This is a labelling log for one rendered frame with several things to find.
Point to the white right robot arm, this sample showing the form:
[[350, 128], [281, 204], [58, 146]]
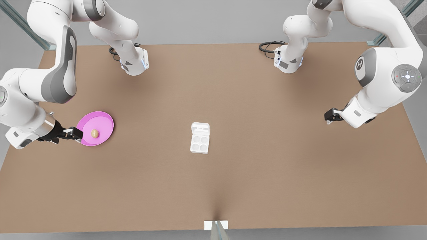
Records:
[[60, 66]]

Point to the white egg box base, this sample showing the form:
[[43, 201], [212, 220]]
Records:
[[199, 144]]

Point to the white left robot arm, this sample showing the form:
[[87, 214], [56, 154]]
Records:
[[383, 76]]

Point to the pink round plate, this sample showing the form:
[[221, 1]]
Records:
[[103, 125]]

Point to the beige egg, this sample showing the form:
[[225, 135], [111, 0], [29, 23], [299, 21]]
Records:
[[95, 133]]

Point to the white egg box lid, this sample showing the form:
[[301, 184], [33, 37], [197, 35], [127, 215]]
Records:
[[200, 128]]

